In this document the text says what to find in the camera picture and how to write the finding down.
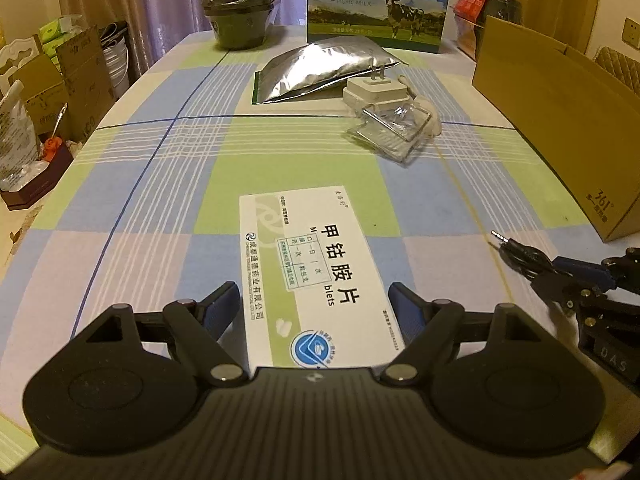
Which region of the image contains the white medicine box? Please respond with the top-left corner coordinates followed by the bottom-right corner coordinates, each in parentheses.
top-left (239, 185), bottom-right (405, 370)

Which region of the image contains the clear plastic blister pack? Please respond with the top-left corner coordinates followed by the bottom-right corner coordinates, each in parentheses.
top-left (346, 100), bottom-right (442, 164)

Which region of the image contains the white power adapter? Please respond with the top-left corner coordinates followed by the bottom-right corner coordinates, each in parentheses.
top-left (343, 65), bottom-right (409, 114)

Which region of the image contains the silver foil pouch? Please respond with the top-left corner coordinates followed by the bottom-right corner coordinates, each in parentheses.
top-left (252, 36), bottom-right (400, 104)

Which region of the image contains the brown cardboard box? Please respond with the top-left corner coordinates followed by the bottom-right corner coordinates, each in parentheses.
top-left (472, 18), bottom-right (639, 242)

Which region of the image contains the quilted brown chair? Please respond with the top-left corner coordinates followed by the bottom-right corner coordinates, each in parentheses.
top-left (594, 47), bottom-right (640, 96)

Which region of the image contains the white plastic bag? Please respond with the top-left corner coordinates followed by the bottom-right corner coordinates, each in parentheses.
top-left (0, 80), bottom-right (40, 192)

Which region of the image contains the red packaged box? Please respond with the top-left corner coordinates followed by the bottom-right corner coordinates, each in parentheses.
top-left (454, 0), bottom-right (487, 23)

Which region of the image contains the blue milk carton box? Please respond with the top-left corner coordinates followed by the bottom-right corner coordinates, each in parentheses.
top-left (307, 0), bottom-right (449, 53)

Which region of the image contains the dark wrapped bowl container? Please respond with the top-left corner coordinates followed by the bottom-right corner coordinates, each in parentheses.
top-left (202, 0), bottom-right (277, 50)

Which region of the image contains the orange handled screwdriver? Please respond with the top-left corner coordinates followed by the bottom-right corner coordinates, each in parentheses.
top-left (42, 103), bottom-right (68, 162)

